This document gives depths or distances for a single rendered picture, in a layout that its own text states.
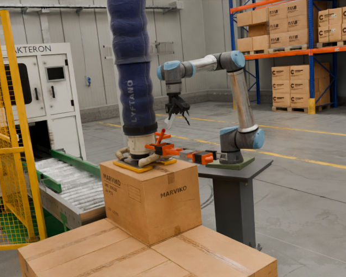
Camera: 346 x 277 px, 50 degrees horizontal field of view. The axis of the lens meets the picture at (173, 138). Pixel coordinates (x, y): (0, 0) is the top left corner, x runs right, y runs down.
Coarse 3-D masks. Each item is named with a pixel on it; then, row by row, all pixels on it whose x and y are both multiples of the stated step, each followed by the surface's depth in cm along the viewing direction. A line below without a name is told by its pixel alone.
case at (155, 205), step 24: (120, 168) 239; (168, 168) 228; (192, 168) 228; (120, 192) 237; (144, 192) 210; (168, 192) 220; (192, 192) 231; (120, 216) 244; (144, 216) 214; (168, 216) 222; (192, 216) 233; (144, 240) 221
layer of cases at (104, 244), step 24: (48, 240) 236; (72, 240) 233; (96, 240) 230; (120, 240) 227; (168, 240) 221; (192, 240) 218; (216, 240) 216; (24, 264) 219; (48, 264) 206; (72, 264) 204; (96, 264) 201; (120, 264) 199; (144, 264) 197; (168, 264) 195; (192, 264) 192; (216, 264) 190; (240, 264) 188; (264, 264) 186
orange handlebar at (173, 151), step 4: (156, 132) 272; (160, 132) 270; (164, 136) 257; (168, 136) 259; (156, 140) 253; (152, 144) 235; (156, 144) 233; (152, 148) 228; (172, 148) 215; (176, 148) 214; (180, 148) 213; (168, 152) 215; (172, 152) 211; (176, 152) 208; (188, 156) 200; (208, 160) 190
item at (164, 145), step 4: (160, 144) 225; (164, 144) 226; (168, 144) 226; (172, 144) 221; (156, 148) 221; (160, 148) 217; (164, 148) 217; (168, 148) 219; (156, 152) 222; (160, 152) 218; (164, 152) 218
